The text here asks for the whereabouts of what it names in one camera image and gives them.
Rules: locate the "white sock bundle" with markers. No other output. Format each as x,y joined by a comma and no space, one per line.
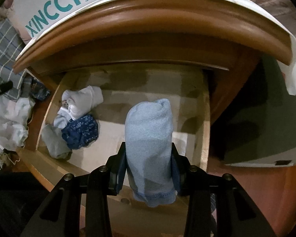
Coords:
81,101

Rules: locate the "blue patterned cloth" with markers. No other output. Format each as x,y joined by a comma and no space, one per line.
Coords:
38,88

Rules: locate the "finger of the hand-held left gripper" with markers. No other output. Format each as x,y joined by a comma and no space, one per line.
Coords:
1,88

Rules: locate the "grey plaid cloth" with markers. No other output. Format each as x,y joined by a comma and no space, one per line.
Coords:
5,54

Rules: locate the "wooden drawer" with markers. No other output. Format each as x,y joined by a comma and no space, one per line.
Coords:
108,138

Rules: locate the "grey rolled underwear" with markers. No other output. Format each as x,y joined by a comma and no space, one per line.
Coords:
54,140

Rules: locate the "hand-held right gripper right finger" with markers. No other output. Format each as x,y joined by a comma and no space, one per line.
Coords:
177,177

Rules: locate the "brown wooden nightstand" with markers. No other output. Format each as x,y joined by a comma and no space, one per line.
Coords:
150,29

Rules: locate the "grey-green board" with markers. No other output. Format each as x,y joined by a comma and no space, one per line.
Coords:
261,118

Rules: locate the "person's dark trousers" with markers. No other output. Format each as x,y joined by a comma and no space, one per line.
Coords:
12,202

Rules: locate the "navy floral underwear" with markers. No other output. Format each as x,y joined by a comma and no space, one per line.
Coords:
81,130

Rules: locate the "white floral cloth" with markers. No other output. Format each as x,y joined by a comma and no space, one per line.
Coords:
7,121

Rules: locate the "small pale blue underwear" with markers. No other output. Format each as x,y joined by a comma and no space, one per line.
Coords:
60,121

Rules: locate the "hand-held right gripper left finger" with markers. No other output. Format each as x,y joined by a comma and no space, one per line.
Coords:
120,175

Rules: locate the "white cardboard shoebox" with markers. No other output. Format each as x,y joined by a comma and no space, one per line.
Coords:
51,9

